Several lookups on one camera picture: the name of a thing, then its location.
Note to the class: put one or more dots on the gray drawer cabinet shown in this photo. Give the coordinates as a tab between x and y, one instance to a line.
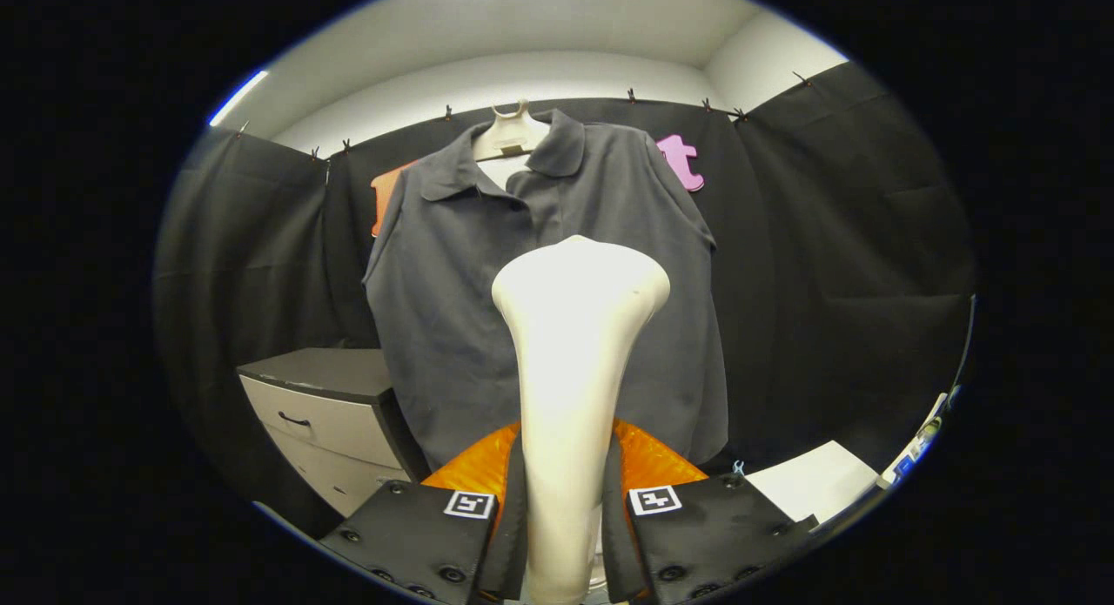
331	422

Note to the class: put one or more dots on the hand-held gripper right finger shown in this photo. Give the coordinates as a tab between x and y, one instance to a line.
614	544

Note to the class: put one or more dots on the row of small black clips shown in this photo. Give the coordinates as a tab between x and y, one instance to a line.
447	112

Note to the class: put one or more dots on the white garment steamer head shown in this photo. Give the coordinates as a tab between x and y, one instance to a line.
566	370

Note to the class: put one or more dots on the gray button-up shirt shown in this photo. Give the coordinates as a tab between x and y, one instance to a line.
444	309

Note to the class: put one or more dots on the cream garment hanger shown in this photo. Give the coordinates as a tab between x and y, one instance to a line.
513	135

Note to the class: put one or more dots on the white paper sheet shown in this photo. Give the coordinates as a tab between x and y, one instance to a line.
814	483

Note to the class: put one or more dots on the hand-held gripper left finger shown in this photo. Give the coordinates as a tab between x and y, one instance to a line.
513	544

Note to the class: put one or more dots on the narrow ceiling light strip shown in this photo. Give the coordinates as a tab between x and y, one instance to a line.
237	98

